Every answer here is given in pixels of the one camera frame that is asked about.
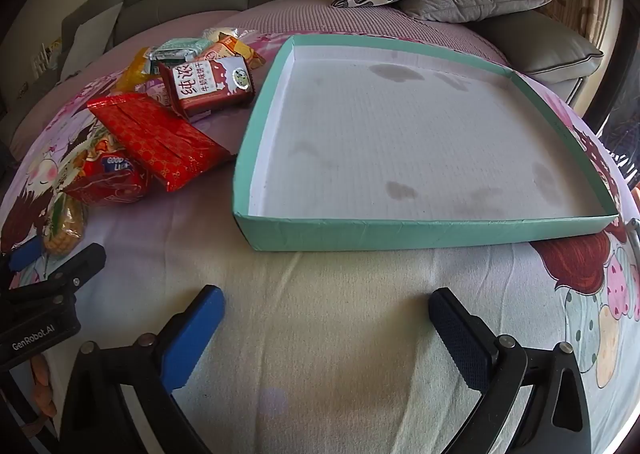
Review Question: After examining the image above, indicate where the pink textured sofa cover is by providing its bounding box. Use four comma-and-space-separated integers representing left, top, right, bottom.
100, 0, 516, 75

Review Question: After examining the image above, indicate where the teal cardboard box tray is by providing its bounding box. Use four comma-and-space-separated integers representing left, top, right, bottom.
231, 33, 621, 253

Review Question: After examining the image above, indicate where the person's left hand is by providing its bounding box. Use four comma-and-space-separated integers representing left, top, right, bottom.
29, 355, 58, 419

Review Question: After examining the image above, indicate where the clear yellow bun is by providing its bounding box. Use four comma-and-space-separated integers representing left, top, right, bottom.
202, 27, 258, 42

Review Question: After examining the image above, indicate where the orange transparent snack packet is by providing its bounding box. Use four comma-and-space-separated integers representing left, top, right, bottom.
116, 47, 166, 92

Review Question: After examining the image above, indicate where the red patterned gift packet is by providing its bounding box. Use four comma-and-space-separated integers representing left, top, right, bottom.
86, 93, 232, 193

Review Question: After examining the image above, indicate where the dark red biscuit packet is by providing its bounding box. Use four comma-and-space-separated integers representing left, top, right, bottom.
159, 57, 256, 121

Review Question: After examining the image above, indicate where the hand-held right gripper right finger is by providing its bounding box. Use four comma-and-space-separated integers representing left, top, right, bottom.
428, 287, 593, 454

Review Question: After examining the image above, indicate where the pale blue cushion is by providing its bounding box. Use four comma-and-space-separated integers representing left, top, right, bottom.
60, 2, 125, 82

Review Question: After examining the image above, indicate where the red crinkly snack packet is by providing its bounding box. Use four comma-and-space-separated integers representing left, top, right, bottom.
62, 154, 151, 206

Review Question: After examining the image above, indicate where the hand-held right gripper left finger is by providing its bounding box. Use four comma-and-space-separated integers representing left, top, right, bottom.
59, 285, 226, 454

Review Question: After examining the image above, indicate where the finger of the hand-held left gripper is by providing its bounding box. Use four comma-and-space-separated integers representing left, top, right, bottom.
0, 235, 42, 287
11, 243, 107, 306

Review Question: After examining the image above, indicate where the mint green snack packet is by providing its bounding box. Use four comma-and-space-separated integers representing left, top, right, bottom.
145, 37, 213, 78

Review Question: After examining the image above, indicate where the beige orange snack packet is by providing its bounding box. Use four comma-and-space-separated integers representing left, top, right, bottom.
202, 33, 266, 69

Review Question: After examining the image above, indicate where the printed cartoon blanket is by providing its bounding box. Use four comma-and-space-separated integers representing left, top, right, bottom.
0, 27, 640, 454

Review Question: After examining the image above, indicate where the white packet with yellow print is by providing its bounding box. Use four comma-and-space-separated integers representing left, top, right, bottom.
41, 191, 87, 257

